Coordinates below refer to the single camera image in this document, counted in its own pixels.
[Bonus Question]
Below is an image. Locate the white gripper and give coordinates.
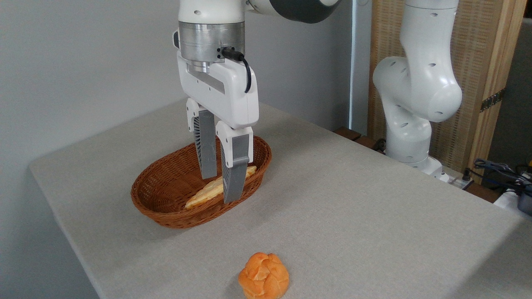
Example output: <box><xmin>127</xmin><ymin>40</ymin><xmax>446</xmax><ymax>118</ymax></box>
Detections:
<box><xmin>177</xmin><ymin>51</ymin><xmax>260</xmax><ymax>204</ymax></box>

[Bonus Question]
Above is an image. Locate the round bread bun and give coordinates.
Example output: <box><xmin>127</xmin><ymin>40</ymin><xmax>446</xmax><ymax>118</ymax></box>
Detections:
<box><xmin>237</xmin><ymin>252</ymin><xmax>290</xmax><ymax>299</ymax></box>

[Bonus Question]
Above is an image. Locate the long flat bread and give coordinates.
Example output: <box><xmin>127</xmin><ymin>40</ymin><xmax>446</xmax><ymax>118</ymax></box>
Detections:
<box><xmin>185</xmin><ymin>165</ymin><xmax>258</xmax><ymax>209</ymax></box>

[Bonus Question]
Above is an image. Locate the brown wicker basket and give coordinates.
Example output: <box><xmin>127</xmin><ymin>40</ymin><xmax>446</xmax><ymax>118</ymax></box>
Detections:
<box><xmin>131</xmin><ymin>134</ymin><xmax>272</xmax><ymax>229</ymax></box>

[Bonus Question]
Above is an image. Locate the metal screen hinge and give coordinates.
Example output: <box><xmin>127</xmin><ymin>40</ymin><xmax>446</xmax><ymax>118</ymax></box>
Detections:
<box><xmin>480</xmin><ymin>88</ymin><xmax>506</xmax><ymax>113</ymax></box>

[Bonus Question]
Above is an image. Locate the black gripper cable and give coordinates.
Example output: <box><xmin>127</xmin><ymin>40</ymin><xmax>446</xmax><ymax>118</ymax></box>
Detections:
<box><xmin>217</xmin><ymin>47</ymin><xmax>253</xmax><ymax>94</ymax></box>

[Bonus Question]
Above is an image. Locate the white vertical frame post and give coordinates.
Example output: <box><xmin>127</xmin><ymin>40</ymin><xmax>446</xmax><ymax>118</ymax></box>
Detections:
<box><xmin>349</xmin><ymin>0</ymin><xmax>373</xmax><ymax>134</ymax></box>

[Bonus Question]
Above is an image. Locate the black and blue cable bundle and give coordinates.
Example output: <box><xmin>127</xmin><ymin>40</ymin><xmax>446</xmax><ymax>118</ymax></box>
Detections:
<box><xmin>462</xmin><ymin>158</ymin><xmax>532</xmax><ymax>192</ymax></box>

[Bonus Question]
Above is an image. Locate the grey box with cables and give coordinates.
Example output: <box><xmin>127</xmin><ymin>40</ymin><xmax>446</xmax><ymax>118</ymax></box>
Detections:
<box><xmin>494</xmin><ymin>188</ymin><xmax>532</xmax><ymax>217</ymax></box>

